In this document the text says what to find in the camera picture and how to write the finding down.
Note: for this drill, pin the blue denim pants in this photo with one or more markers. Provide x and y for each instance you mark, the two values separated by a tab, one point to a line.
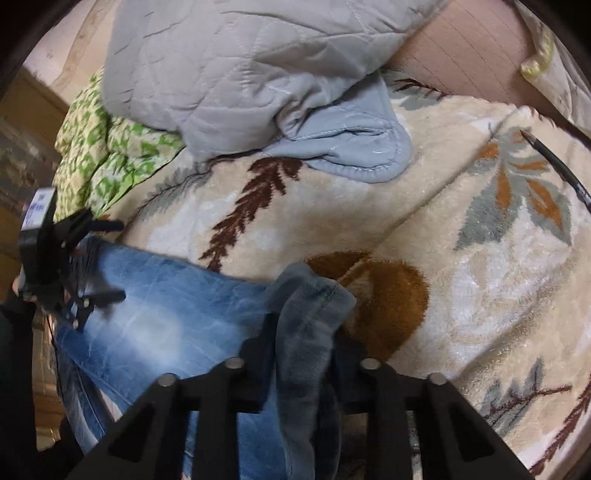
184	314

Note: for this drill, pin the green patterned quilt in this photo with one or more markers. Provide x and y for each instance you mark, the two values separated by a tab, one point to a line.
104	152

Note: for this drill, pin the pink headboard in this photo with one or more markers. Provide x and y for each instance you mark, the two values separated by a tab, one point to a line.
466	55

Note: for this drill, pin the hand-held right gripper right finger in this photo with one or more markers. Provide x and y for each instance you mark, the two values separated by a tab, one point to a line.
344	357

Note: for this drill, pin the person's left hand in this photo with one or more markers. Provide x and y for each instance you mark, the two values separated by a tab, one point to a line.
17	287

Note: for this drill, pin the grey quilted comforter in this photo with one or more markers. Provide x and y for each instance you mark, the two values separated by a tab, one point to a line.
258	78

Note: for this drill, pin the cream floral pillow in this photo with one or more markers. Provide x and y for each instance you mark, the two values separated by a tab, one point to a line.
554	60

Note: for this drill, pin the cream leaf-print fleece blanket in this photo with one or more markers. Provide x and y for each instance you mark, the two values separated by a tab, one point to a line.
415	258

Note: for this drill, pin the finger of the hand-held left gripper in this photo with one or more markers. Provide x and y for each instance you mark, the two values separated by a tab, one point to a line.
102	226
104	299

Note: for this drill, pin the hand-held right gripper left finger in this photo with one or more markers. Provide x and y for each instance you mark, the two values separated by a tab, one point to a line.
261	345

